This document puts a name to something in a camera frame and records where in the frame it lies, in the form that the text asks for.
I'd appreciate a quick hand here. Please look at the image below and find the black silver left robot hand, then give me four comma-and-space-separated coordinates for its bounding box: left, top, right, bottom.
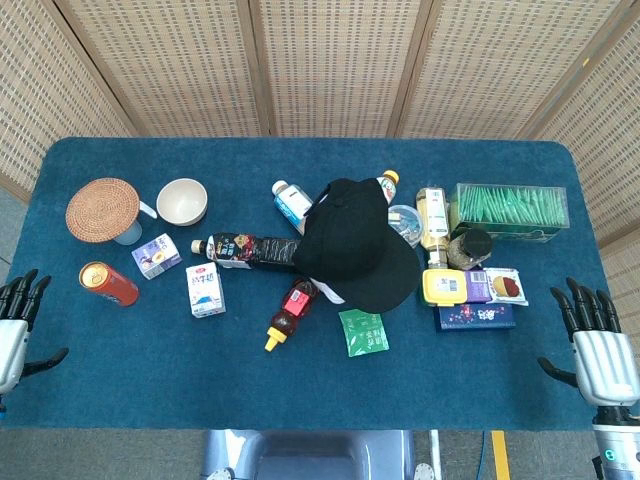
0, 268, 70, 396

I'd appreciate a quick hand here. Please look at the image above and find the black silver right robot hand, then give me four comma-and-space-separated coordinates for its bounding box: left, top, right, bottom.
537, 277, 640, 409

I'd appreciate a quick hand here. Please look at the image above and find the black baseball cap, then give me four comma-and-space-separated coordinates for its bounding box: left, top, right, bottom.
292, 177, 422, 312

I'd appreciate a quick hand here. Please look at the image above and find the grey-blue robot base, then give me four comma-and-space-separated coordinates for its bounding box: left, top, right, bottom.
201, 428, 417, 480

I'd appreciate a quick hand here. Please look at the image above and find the clear plastic lidded container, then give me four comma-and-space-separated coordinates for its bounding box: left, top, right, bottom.
387, 203, 424, 249

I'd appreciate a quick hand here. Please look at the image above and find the orange drink can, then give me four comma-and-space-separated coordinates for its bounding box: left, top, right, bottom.
78, 261, 141, 307

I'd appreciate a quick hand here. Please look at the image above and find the white snack packet red print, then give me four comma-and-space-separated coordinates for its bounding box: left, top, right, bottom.
483, 267, 530, 307

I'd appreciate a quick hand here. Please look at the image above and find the dark blue flat box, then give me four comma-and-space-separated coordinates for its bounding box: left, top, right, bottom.
432, 301, 517, 332

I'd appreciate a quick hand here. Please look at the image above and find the yellow floor tape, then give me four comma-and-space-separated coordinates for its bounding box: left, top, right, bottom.
491, 430, 512, 480

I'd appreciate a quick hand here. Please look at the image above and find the blue table carpet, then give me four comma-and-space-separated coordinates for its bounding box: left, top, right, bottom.
0, 136, 620, 432

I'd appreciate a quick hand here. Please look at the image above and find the purple snack packet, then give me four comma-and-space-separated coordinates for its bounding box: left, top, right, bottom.
464, 269, 494, 304

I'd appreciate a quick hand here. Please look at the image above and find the round woven rattan coaster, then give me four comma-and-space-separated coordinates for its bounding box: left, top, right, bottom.
65, 177, 141, 244

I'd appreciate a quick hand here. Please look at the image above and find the pale blue mug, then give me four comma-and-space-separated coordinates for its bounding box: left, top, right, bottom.
112, 199, 158, 247

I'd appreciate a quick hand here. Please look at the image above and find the purple white drink carton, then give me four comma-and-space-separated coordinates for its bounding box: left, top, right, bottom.
131, 233, 183, 281

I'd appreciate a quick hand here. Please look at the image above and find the spice jar with black lid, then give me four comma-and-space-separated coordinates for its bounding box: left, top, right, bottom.
447, 228, 494, 272

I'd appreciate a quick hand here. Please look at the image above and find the yellow plastic box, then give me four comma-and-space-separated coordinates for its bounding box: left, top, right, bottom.
421, 268, 470, 307

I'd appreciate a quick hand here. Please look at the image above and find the clear box of green packets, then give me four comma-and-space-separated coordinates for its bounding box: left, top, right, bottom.
448, 182, 571, 245

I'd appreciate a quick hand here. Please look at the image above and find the white floor strip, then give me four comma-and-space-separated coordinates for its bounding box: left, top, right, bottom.
428, 429, 443, 480

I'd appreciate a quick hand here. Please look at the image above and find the white milk carton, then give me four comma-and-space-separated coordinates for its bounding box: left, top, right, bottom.
185, 262, 227, 320

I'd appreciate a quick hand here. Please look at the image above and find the beige bowl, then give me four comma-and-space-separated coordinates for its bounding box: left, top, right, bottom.
155, 178, 209, 228

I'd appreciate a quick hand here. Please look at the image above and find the yellow liquid bottle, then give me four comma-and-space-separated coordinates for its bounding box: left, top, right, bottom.
415, 186, 451, 267

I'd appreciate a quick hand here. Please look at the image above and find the green tea sachet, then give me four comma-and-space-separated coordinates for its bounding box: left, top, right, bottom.
337, 308, 390, 358

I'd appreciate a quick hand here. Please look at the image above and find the dark tea bottle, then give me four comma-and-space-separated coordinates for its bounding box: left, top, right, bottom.
190, 231, 306, 274

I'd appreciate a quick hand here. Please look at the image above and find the yellow-capped drink bottle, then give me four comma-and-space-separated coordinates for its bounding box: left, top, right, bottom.
375, 169, 400, 205

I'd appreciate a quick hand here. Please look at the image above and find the honey bottle with yellow cap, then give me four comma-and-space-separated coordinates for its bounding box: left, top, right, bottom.
263, 277, 320, 352

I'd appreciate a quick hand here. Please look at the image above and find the white bottle with blue label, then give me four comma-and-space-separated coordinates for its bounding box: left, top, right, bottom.
271, 179, 316, 235

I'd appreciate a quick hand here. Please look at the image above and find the woven folding screen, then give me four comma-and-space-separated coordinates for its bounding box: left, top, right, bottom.
0, 0, 640, 351

